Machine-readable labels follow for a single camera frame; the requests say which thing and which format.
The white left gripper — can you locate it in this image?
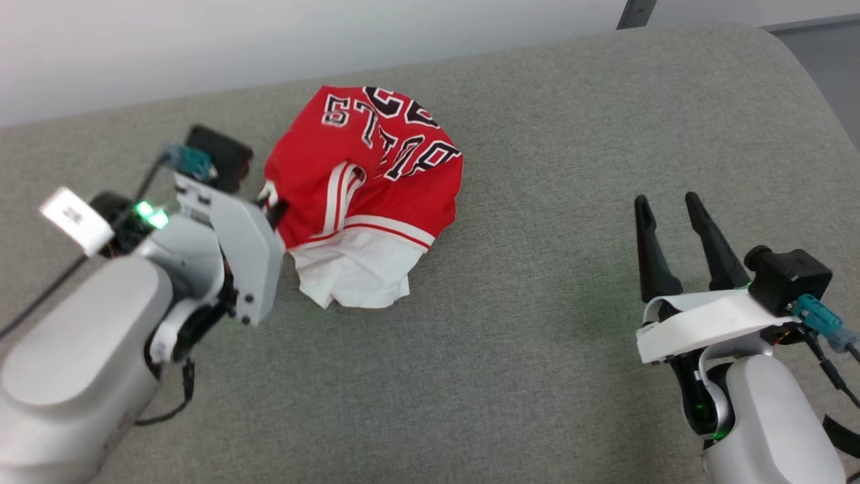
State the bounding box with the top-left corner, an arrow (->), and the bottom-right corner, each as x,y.
173,171 -> 290,329

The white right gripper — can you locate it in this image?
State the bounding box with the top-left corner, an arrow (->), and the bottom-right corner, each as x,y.
634,191 -> 802,367

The red white basketball jersey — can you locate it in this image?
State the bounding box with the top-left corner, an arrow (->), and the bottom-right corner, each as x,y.
259,85 -> 464,310

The white label tag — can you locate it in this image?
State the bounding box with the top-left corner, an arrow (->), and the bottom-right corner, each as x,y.
39,187 -> 116,257

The teal left cable connector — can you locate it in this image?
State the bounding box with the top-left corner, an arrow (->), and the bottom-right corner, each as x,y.
165,145 -> 218,182

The teal cable connector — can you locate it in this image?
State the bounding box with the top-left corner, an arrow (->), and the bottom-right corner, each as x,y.
791,294 -> 845,337
165,145 -> 218,182

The teal right cable connector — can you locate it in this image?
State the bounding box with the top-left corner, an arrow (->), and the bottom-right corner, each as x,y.
791,294 -> 845,337

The black right camera cable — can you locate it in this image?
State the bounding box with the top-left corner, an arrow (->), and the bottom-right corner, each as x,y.
803,329 -> 860,409

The black camera cable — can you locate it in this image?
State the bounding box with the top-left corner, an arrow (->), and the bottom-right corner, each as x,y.
803,329 -> 860,409
0,153 -> 170,339

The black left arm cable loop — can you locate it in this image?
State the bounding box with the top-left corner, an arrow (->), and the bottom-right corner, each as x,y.
134,356 -> 197,427

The black left camera cable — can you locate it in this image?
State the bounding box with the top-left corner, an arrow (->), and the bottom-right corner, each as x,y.
0,153 -> 170,339

